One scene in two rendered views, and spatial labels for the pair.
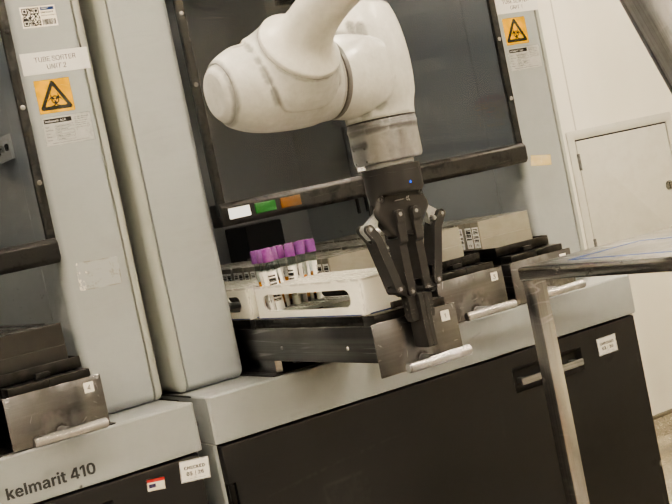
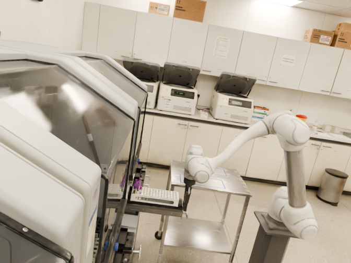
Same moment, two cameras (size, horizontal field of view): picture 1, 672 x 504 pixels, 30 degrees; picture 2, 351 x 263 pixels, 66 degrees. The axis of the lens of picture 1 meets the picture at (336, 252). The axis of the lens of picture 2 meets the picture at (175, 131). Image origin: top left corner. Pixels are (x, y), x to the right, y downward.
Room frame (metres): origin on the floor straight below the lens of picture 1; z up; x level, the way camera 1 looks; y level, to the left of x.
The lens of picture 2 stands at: (1.02, 1.36, 1.72)
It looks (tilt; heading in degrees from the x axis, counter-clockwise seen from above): 16 degrees down; 297
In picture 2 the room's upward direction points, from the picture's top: 10 degrees clockwise
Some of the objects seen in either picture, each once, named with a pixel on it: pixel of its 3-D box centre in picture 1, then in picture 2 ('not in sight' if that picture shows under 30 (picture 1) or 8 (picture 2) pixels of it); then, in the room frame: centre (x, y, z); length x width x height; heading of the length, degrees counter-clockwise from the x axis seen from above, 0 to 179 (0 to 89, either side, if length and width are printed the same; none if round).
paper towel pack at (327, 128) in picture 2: not in sight; (330, 128); (0.80, -3.88, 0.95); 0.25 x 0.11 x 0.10; 28
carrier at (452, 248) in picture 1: (432, 251); not in sight; (2.08, -0.16, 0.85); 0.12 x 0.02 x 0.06; 121
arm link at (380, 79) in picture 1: (360, 61); (194, 158); (1.60, -0.08, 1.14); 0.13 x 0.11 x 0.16; 127
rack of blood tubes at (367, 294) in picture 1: (334, 297); (154, 196); (1.78, 0.01, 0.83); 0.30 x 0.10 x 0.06; 32
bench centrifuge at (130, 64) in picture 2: not in sight; (140, 82); (3.47, -2.00, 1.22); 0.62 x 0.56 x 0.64; 120
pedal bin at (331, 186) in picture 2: not in sight; (331, 186); (0.57, -3.12, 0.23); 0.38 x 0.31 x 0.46; 122
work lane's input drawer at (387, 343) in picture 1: (295, 335); (132, 201); (1.89, 0.09, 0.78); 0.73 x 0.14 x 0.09; 32
